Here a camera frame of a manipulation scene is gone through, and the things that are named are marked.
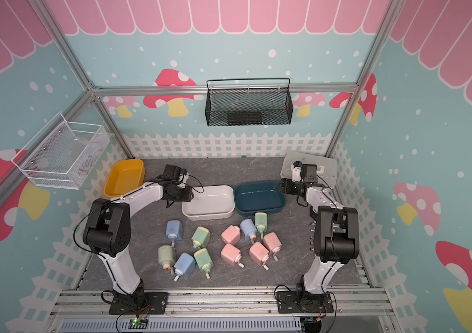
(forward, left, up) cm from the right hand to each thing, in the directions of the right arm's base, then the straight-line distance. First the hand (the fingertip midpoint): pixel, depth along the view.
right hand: (286, 184), depth 97 cm
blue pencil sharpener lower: (-36, +42, -2) cm, 55 cm away
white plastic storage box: (-4, +37, -8) cm, 38 cm away
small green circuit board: (-53, +58, -11) cm, 79 cm away
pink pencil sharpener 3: (-32, +25, -3) cm, 41 cm away
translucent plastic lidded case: (+9, -21, +1) cm, 23 cm away
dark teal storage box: (-1, +17, -10) cm, 20 cm away
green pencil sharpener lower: (-35, +36, -2) cm, 50 cm away
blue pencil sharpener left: (-23, +49, -2) cm, 54 cm away
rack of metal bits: (-16, -11, -10) cm, 22 cm away
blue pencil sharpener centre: (-21, +19, -2) cm, 28 cm away
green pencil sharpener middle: (-25, +38, -2) cm, 45 cm away
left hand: (-4, +46, -4) cm, 47 cm away
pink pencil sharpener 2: (-28, +9, -2) cm, 29 cm away
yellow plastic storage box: (+11, +84, -6) cm, 85 cm away
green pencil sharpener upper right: (-19, +13, -2) cm, 23 cm away
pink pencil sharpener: (-23, +26, -3) cm, 35 cm away
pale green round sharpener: (-32, +50, -1) cm, 59 cm away
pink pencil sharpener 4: (-32, +15, -3) cm, 35 cm away
